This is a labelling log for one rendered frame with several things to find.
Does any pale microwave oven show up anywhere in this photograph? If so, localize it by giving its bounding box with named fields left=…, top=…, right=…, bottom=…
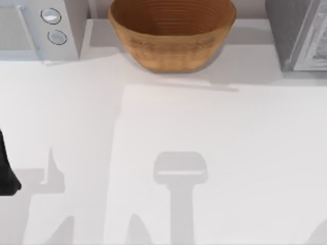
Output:
left=0, top=0, right=89, bottom=66

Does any large round microwave knob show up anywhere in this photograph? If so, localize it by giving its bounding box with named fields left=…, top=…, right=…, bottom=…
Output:
left=40, top=8, right=62, bottom=26

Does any brown woven basket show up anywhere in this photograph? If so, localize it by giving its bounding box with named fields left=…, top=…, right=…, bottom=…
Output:
left=108, top=0, right=237, bottom=74

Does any small round microwave knob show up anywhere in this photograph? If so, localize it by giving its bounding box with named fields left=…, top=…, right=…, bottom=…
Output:
left=47, top=29, right=68, bottom=45

